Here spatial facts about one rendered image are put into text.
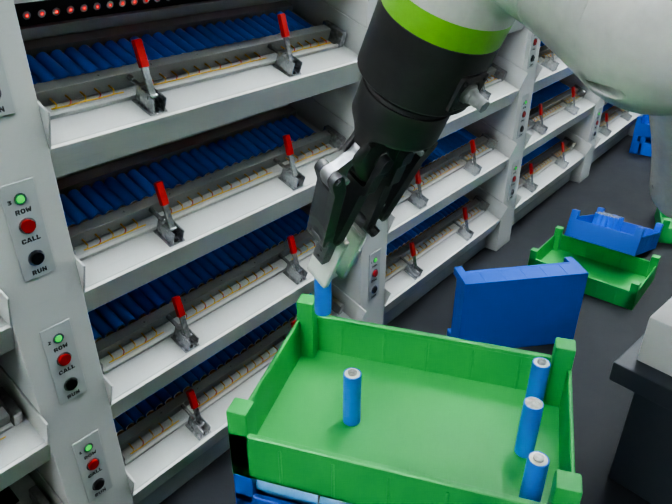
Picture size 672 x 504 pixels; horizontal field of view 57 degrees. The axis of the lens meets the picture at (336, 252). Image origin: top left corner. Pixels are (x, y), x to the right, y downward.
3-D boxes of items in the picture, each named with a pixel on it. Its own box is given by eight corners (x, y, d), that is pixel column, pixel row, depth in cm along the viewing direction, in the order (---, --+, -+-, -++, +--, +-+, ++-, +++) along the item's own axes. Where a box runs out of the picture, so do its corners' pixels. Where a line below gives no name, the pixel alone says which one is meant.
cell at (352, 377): (362, 415, 65) (363, 367, 62) (357, 428, 64) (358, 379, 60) (345, 412, 65) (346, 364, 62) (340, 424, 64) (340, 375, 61)
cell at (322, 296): (333, 308, 68) (333, 257, 65) (328, 317, 67) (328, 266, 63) (317, 305, 69) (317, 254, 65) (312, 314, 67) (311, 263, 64)
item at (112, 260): (357, 180, 125) (378, 122, 116) (83, 315, 84) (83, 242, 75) (286, 126, 132) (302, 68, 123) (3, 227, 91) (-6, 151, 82)
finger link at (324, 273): (350, 242, 59) (344, 244, 58) (328, 286, 64) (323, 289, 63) (330, 220, 60) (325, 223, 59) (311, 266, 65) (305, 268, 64)
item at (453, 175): (502, 170, 182) (524, 131, 173) (381, 248, 141) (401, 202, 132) (448, 133, 189) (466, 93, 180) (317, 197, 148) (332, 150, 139)
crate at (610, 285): (653, 279, 179) (661, 255, 176) (631, 310, 166) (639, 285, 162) (553, 247, 196) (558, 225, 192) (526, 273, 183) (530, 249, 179)
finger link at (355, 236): (342, 216, 61) (347, 213, 61) (323, 260, 66) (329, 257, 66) (361, 237, 60) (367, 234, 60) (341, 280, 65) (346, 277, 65)
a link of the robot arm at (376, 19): (432, -32, 48) (346, -22, 43) (544, 56, 44) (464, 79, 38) (403, 37, 52) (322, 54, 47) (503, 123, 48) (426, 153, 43)
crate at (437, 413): (562, 397, 68) (575, 338, 64) (564, 560, 51) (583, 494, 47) (303, 347, 76) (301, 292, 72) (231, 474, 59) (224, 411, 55)
